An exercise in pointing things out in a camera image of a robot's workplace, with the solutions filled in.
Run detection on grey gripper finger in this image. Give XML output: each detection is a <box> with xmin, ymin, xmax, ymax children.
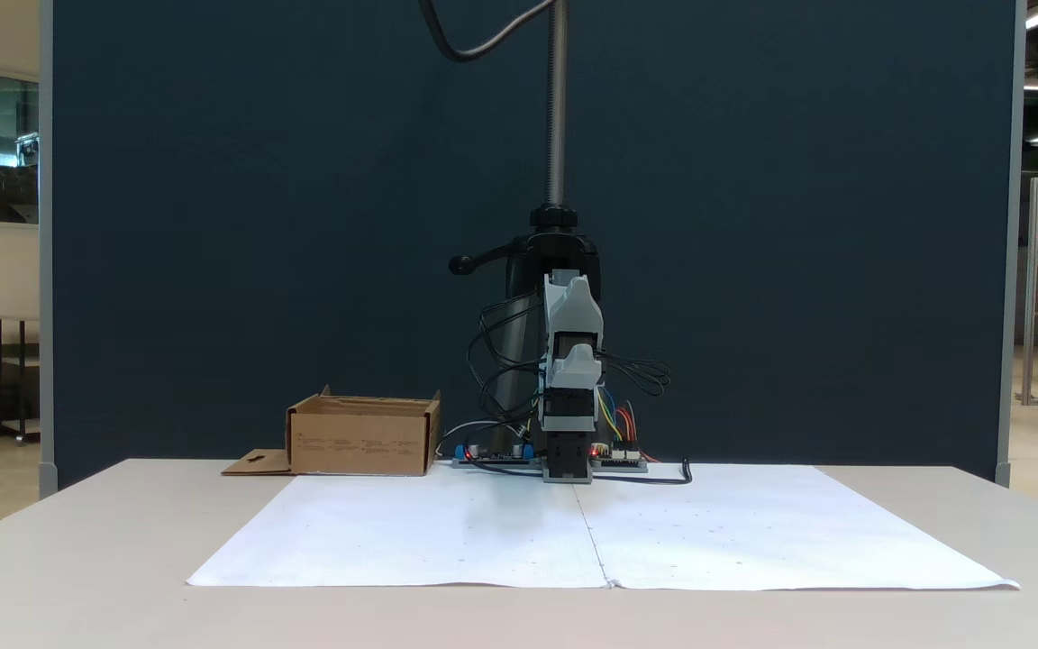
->
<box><xmin>550</xmin><ymin>344</ymin><xmax>604</xmax><ymax>390</ymax></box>

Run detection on circuit board with white connectors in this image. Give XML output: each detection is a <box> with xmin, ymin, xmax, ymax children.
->
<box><xmin>593</xmin><ymin>446</ymin><xmax>649</xmax><ymax>473</ymax></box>

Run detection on circuit board with blue capacitors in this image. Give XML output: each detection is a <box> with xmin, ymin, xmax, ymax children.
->
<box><xmin>451</xmin><ymin>442</ymin><xmax>544</xmax><ymax>470</ymax></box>

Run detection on brown cardboard box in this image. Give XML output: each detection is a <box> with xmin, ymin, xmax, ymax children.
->
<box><xmin>222</xmin><ymin>386</ymin><xmax>442</xmax><ymax>477</ymax></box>

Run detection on black tripod with metal pole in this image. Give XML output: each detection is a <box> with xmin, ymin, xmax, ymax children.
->
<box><xmin>449</xmin><ymin>0</ymin><xmax>606</xmax><ymax>461</ymax></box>

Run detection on white paper sheet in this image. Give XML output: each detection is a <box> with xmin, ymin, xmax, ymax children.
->
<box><xmin>187</xmin><ymin>475</ymin><xmax>610</xmax><ymax>589</ymax></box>
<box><xmin>573</xmin><ymin>464</ymin><xmax>1021</xmax><ymax>593</ymax></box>

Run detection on dark blue partition panel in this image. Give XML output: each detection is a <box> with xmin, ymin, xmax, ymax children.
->
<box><xmin>40</xmin><ymin>0</ymin><xmax>1027</xmax><ymax>492</ymax></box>

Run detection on white framed window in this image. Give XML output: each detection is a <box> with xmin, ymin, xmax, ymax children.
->
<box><xmin>0</xmin><ymin>65</ymin><xmax>41</xmax><ymax>233</ymax></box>

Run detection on coloured jumper wires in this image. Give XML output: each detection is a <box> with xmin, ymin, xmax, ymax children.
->
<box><xmin>600</xmin><ymin>389</ymin><xmax>644</xmax><ymax>453</ymax></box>

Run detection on black cable on table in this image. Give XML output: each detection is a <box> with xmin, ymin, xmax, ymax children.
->
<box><xmin>593</xmin><ymin>458</ymin><xmax>693</xmax><ymax>486</ymax></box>

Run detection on grey hanging cable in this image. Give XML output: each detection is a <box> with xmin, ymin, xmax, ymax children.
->
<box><xmin>420</xmin><ymin>0</ymin><xmax>556</xmax><ymax>64</ymax></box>

